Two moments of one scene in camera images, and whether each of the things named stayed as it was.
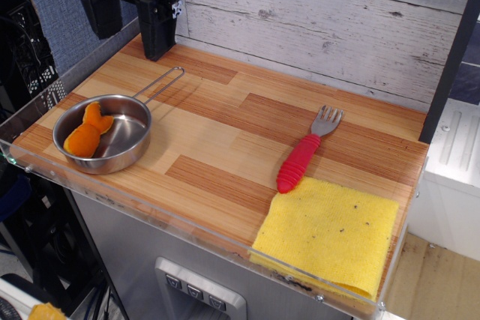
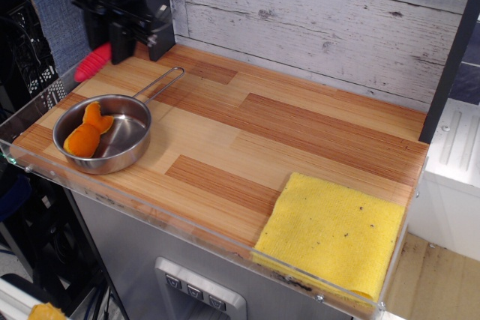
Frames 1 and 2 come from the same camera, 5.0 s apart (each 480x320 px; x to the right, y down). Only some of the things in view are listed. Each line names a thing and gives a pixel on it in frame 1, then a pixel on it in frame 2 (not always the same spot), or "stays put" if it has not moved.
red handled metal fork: x=326 y=120 to x=94 y=63
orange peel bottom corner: x=46 y=311 stays put
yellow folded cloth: x=329 y=231 stays put
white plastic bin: x=446 y=207 stays put
